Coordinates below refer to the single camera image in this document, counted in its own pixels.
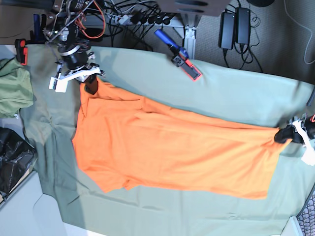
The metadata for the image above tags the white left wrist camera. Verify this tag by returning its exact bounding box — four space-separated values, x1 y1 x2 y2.
301 148 315 166

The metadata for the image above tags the aluminium frame post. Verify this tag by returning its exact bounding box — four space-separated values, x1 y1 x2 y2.
181 13 200 59

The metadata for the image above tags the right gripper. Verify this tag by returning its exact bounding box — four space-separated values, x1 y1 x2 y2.
56 46 106 95

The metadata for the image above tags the left black power brick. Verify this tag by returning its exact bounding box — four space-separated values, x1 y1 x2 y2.
219 12 235 50

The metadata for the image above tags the black power brick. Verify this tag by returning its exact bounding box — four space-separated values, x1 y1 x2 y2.
235 7 251 44
219 12 235 50

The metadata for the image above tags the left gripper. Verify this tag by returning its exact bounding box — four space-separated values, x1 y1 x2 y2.
274 114 315 145

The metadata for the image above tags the black plastic bag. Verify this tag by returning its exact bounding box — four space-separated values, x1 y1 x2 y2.
0 127 35 200

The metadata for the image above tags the right black power brick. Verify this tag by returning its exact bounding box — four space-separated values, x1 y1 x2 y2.
235 7 251 44

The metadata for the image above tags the white power strip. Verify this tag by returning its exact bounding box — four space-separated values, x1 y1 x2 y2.
105 13 184 28

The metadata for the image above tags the orange T-shirt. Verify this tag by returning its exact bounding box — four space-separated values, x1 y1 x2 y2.
72 82 288 199

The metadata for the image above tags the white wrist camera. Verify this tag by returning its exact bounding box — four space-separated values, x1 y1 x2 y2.
301 148 315 166
49 77 68 93

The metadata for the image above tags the blue handled clamp on table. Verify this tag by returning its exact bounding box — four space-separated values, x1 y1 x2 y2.
155 29 202 81

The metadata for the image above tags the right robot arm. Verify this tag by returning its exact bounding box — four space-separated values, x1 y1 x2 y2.
43 0 106 94

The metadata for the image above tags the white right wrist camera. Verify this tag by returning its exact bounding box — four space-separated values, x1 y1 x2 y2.
49 77 68 93

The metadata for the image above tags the olive green garment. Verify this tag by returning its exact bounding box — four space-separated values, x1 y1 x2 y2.
0 58 33 118

